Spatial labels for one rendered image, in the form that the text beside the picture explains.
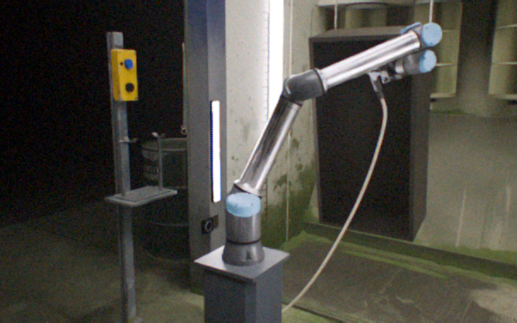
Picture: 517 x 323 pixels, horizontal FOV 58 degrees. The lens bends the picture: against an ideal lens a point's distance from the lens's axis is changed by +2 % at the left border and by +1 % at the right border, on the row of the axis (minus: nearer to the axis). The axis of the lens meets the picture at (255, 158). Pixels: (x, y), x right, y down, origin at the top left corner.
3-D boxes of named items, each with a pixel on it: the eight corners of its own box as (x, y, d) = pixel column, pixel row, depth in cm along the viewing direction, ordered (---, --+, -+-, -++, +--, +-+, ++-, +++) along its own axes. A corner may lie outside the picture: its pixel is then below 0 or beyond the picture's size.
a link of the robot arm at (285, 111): (219, 220, 207) (290, 67, 197) (219, 208, 224) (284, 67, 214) (249, 232, 209) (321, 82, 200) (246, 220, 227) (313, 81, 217)
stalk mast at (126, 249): (129, 318, 273) (114, 32, 243) (136, 320, 270) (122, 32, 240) (121, 322, 268) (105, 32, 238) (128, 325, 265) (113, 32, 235)
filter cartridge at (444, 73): (431, 112, 338) (438, -7, 322) (396, 108, 370) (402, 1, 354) (467, 110, 352) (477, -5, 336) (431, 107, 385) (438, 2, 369)
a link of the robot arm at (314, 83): (287, 81, 187) (440, 15, 188) (283, 80, 199) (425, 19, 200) (297, 107, 189) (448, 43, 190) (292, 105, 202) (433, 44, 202)
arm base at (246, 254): (249, 270, 188) (249, 247, 187) (213, 260, 199) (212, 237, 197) (273, 255, 204) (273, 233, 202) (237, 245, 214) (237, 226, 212)
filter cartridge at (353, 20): (378, 104, 410) (384, 7, 393) (387, 108, 375) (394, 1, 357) (337, 104, 413) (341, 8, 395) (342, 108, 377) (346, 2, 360)
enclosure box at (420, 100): (338, 201, 329) (331, 29, 287) (425, 215, 298) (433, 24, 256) (319, 223, 302) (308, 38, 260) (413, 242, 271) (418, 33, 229)
